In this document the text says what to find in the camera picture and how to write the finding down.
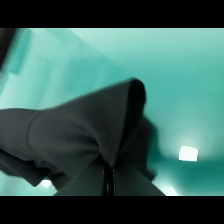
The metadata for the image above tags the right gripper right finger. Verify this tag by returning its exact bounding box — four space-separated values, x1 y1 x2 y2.
111 163 166 197

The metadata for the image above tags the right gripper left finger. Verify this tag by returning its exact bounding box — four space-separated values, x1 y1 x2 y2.
55 159 108 197

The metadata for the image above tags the black T-shirt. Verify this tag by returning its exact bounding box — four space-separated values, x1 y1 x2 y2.
0 77 158 197

